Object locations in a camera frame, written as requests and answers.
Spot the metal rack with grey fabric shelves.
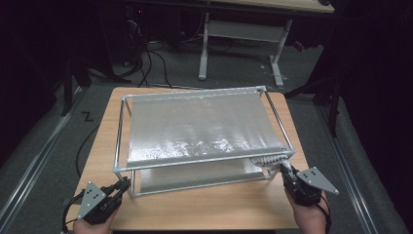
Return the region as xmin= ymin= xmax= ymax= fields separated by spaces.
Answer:
xmin=112 ymin=85 xmax=296 ymax=199

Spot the white grey striped cloth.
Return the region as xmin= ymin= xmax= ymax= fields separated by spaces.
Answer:
xmin=250 ymin=154 xmax=292 ymax=174

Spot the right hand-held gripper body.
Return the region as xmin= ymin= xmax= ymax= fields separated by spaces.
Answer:
xmin=282 ymin=166 xmax=340 ymax=208

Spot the person's right hand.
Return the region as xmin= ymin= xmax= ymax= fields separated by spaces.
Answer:
xmin=284 ymin=187 xmax=329 ymax=234

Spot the bundle of black floor cables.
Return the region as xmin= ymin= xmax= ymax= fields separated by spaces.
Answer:
xmin=123 ymin=38 xmax=200 ymax=91

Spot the desk with white metal legs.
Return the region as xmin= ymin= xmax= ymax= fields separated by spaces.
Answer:
xmin=198 ymin=0 xmax=335 ymax=88

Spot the right hand-held gripper black cable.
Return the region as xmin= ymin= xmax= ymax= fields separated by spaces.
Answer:
xmin=316 ymin=194 xmax=333 ymax=234

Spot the black floor cable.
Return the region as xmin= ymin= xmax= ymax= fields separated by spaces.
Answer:
xmin=75 ymin=125 xmax=100 ymax=178

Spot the metal floor rail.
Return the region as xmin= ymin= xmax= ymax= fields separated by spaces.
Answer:
xmin=318 ymin=105 xmax=373 ymax=234
xmin=0 ymin=86 xmax=86 ymax=228

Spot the dark computer tower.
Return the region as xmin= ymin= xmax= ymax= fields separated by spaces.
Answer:
xmin=123 ymin=4 xmax=149 ymax=66

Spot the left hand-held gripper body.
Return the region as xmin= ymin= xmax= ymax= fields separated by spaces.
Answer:
xmin=76 ymin=180 xmax=124 ymax=226

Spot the left hand-held gripper black cable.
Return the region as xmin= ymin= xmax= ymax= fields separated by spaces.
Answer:
xmin=61 ymin=189 xmax=87 ymax=233

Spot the hand-held gripper black cable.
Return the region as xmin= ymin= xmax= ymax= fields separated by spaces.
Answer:
xmin=316 ymin=194 xmax=333 ymax=234
xmin=61 ymin=189 xmax=87 ymax=233

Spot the person's left hand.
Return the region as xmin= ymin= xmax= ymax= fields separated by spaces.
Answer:
xmin=72 ymin=208 xmax=119 ymax=234

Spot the black metal stand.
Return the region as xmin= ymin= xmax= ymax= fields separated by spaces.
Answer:
xmin=59 ymin=55 xmax=93 ymax=118
xmin=284 ymin=73 xmax=343 ymax=137

